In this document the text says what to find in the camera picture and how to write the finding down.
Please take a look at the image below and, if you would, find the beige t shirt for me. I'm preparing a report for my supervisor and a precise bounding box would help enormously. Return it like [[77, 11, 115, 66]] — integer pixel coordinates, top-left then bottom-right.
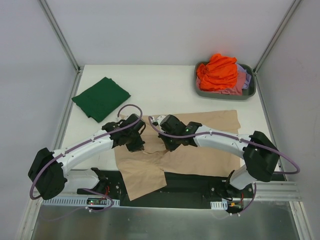
[[114, 123, 241, 201]]

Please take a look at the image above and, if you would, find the green t shirt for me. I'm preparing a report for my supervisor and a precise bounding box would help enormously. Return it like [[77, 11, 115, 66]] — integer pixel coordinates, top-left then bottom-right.
[[72, 77, 131, 123]]

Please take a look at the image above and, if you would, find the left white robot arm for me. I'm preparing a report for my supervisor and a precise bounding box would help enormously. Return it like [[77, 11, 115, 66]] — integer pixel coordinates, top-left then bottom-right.
[[27, 113, 146, 200]]

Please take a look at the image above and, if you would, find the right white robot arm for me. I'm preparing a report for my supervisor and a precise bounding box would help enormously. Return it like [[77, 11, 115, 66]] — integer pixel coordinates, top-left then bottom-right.
[[153, 114, 280, 199]]

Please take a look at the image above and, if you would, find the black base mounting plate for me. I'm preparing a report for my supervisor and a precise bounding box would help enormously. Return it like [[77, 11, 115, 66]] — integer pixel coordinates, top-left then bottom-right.
[[91, 167, 254, 212]]

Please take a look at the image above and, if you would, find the orange t shirt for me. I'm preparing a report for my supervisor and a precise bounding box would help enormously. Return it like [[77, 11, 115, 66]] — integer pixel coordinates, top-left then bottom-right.
[[196, 53, 238, 92]]

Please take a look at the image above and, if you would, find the pink t shirt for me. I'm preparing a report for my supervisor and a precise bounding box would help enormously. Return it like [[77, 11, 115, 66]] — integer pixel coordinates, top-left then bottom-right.
[[195, 77, 243, 96]]

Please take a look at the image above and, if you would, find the grey laundry basket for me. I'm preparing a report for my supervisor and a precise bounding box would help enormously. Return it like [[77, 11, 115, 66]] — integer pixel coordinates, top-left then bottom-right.
[[193, 60, 256, 102]]

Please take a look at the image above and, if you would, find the lavender t shirt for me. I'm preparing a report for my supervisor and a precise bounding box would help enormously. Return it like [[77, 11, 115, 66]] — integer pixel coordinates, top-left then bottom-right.
[[236, 63, 252, 90]]

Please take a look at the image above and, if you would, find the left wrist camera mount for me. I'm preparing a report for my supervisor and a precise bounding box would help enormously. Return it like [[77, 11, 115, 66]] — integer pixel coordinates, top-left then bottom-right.
[[117, 113, 123, 120]]

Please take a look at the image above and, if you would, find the left aluminium frame post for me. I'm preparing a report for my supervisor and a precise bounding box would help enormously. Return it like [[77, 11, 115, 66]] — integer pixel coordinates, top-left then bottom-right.
[[38, 0, 85, 73]]

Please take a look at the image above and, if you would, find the aluminium frame post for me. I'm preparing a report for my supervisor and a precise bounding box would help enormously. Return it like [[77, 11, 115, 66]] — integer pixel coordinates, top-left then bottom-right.
[[38, 0, 85, 73], [252, 0, 303, 76]]

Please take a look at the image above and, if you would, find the left white cable duct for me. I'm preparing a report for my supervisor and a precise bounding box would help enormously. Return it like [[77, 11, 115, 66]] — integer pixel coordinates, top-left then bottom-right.
[[42, 196, 120, 208]]

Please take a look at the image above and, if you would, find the white cable duct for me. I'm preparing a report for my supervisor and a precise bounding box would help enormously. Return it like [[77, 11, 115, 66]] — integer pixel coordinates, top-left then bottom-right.
[[42, 196, 120, 208], [210, 199, 244, 211]]

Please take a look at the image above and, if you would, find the right white cable duct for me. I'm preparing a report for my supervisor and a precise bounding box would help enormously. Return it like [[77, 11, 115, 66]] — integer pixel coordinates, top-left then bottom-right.
[[210, 199, 244, 211]]

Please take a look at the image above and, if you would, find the front aluminium rail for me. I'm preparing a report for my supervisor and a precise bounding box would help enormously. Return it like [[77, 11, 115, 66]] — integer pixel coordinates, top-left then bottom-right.
[[255, 181, 302, 202]]

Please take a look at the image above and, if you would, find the right aluminium frame post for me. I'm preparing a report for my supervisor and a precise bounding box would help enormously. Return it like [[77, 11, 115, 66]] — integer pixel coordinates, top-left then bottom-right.
[[252, 0, 303, 76]]

